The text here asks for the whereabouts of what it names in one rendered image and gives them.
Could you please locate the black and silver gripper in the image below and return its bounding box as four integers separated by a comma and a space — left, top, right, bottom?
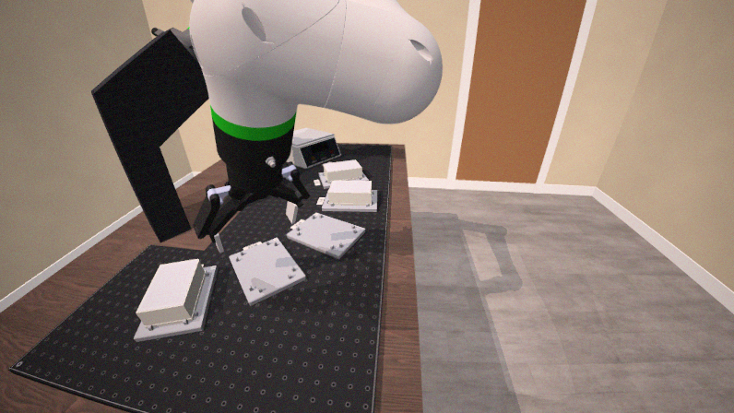
193, 161, 310, 253

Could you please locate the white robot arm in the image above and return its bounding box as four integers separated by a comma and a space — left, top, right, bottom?
170, 0, 443, 173

